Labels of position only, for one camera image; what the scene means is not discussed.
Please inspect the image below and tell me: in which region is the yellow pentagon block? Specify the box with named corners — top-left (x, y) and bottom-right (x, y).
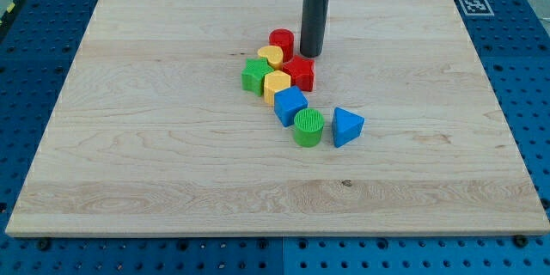
top-left (263, 70), bottom-right (291, 106)

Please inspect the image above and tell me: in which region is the blue cube block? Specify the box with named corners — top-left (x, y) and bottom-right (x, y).
top-left (274, 86), bottom-right (309, 127)

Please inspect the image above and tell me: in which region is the red star block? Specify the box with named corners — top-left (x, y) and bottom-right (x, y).
top-left (282, 55), bottom-right (315, 92)

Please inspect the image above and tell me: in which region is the yellow heart block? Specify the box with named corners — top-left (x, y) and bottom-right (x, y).
top-left (257, 45), bottom-right (284, 70)

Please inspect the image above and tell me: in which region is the blue triangle block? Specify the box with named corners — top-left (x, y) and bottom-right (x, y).
top-left (332, 107), bottom-right (365, 148)

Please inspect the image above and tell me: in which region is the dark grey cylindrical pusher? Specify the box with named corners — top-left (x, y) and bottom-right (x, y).
top-left (300, 0), bottom-right (329, 58)

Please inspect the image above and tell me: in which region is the green star block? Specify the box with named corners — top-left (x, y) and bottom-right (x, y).
top-left (241, 58), bottom-right (274, 96)

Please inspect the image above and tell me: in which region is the green cylinder block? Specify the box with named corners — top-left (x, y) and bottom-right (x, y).
top-left (293, 108), bottom-right (325, 147)

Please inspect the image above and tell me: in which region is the light wooden board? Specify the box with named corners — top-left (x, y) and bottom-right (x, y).
top-left (6, 0), bottom-right (549, 237)

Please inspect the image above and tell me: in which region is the red cylinder block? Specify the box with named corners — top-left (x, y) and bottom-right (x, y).
top-left (269, 28), bottom-right (295, 63)

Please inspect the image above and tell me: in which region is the white fiducial marker tag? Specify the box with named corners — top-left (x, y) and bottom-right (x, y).
top-left (458, 0), bottom-right (494, 16)

